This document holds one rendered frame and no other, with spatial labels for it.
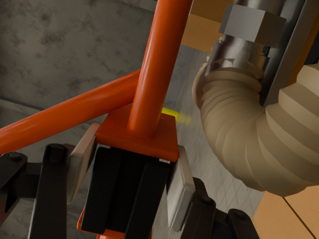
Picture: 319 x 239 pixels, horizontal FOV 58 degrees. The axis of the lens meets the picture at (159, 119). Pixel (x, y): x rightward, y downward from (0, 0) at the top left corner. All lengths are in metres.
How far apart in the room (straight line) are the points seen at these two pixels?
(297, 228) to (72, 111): 0.84
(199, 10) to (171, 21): 1.69
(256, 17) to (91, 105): 0.13
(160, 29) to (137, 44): 9.58
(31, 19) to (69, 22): 1.24
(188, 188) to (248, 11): 0.12
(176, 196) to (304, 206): 0.81
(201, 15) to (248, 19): 1.66
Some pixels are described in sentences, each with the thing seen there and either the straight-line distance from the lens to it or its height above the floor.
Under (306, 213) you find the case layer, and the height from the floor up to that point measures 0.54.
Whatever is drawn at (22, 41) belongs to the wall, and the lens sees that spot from 11.07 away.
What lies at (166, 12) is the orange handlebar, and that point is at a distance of 0.19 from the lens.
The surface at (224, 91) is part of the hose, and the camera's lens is 0.20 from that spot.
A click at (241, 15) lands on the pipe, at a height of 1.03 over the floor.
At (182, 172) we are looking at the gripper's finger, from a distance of 0.18.
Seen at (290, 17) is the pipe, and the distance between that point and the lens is 0.23.
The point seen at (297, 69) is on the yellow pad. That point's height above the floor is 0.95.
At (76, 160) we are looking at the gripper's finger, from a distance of 0.16.
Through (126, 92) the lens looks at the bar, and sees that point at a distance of 0.22.
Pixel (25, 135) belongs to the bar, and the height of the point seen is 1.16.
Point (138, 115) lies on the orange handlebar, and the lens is 0.20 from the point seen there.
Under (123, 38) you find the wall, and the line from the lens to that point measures 9.81.
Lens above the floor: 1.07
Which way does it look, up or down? 4 degrees down
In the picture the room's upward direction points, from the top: 74 degrees counter-clockwise
